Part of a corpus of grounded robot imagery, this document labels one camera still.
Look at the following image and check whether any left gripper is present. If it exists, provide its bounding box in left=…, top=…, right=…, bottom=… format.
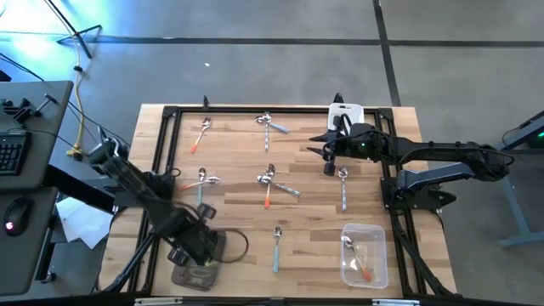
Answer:
left=163, top=207, right=226, bottom=269

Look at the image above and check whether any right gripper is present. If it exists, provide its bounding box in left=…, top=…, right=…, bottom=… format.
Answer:
left=306, top=122, right=386, bottom=163

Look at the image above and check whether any smoky grey plastic bin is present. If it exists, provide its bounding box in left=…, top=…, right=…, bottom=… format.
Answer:
left=170, top=229, right=227, bottom=293

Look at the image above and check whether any light blue handled metal spoon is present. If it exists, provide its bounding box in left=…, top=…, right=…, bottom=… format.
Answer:
left=195, top=167, right=207, bottom=207
left=254, top=115, right=292, bottom=134
left=272, top=225, right=283, bottom=274

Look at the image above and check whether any orange handled metal spoon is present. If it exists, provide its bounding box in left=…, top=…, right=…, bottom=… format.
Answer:
left=178, top=175, right=222, bottom=191
left=190, top=116, right=213, bottom=155
left=263, top=163, right=276, bottom=210
left=341, top=235, right=374, bottom=283

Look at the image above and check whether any white plastic bin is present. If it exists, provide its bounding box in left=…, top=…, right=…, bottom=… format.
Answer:
left=327, top=102, right=366, bottom=133

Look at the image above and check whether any white paper sheet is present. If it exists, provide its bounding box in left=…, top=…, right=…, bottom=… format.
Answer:
left=54, top=196, right=115, bottom=251

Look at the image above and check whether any clear plastic bin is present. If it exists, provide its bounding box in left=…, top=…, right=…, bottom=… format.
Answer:
left=340, top=223, right=389, bottom=290

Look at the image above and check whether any small grey desk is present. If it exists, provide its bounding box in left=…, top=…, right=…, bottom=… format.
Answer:
left=0, top=185, right=60, bottom=298

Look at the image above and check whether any black computer mouse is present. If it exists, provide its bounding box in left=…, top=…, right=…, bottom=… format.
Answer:
left=3, top=196, right=35, bottom=238

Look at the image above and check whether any large grey desk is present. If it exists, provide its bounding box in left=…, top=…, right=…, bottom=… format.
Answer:
left=0, top=80, right=75, bottom=191

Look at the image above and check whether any grey blue metal stand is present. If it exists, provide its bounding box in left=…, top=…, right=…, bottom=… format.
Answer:
left=495, top=109, right=544, bottom=250

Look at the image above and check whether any black keyboard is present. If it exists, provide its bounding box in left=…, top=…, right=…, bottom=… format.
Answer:
left=0, top=130, right=32, bottom=177

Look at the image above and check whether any dark box with green light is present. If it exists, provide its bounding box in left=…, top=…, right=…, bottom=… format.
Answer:
left=524, top=122, right=544, bottom=150

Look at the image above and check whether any black desk clamp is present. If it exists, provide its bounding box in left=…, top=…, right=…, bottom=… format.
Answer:
left=1, top=93, right=60, bottom=125

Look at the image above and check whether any black tripod stand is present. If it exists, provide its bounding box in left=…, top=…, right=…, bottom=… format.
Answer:
left=42, top=0, right=104, bottom=60

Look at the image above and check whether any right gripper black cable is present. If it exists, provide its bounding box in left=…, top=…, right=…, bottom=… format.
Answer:
left=332, top=112, right=354, bottom=138

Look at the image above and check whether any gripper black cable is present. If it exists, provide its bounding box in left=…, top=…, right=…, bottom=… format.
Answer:
left=332, top=112, right=354, bottom=138
left=218, top=228, right=250, bottom=264

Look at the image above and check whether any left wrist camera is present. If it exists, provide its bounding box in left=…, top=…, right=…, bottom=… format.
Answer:
left=195, top=202, right=218, bottom=221

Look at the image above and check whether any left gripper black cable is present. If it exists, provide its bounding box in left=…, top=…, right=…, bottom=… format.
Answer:
left=218, top=228, right=250, bottom=264

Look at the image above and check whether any silver metal bracket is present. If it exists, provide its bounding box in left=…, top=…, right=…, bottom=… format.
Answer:
left=371, top=297, right=422, bottom=306
left=133, top=297, right=184, bottom=306

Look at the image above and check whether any black aluminium table frame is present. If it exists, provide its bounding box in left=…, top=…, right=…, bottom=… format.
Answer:
left=98, top=104, right=459, bottom=298

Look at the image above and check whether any yellow power cable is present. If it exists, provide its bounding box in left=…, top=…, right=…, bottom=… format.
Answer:
left=65, top=36, right=88, bottom=157

